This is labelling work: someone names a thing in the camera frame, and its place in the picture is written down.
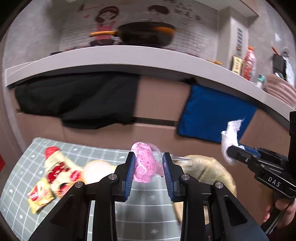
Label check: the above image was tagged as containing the black hanging cloth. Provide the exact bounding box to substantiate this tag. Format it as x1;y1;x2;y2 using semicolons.
15;72;140;130

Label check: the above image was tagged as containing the black wok orange handle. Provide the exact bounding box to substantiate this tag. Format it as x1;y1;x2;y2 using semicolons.
89;21;176;48

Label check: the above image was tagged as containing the white tissue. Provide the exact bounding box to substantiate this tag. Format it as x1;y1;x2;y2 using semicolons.
221;120;243;166

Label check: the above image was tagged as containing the pink panda wrapper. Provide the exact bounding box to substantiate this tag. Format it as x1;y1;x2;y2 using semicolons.
131;142;164;183

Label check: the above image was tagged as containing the black utensil holder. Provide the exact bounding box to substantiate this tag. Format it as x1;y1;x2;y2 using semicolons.
271;46;290;81

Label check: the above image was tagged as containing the yellow nabati wafer wrapper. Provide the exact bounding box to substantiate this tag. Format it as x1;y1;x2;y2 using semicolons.
28;177;55;214

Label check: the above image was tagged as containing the blue hanging towel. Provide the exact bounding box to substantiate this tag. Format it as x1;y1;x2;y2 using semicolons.
177;84;257;143

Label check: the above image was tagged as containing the yellow label oil bottle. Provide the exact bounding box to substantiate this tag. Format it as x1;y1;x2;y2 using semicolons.
231;46;243;75

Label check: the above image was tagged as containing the person's right hand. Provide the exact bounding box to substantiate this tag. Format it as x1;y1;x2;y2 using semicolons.
274;198;295;228

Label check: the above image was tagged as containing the yellow red noodle bag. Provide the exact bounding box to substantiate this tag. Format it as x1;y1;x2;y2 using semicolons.
44;146;84;198

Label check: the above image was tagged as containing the pink colander basket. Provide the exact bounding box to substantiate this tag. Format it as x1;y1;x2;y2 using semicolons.
264;74;296;108

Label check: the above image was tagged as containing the red plastic bottle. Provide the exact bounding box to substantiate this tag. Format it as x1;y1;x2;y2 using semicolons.
241;46;256;81

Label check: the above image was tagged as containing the white countertop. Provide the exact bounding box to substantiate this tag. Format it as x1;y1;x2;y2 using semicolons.
4;45;293;119

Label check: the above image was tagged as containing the trash bin with yellow bag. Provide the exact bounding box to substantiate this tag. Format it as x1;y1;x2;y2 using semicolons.
172;154;238;225

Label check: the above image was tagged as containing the yellow scrub sponge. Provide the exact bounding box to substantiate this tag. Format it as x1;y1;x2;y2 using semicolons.
82;160;116;184

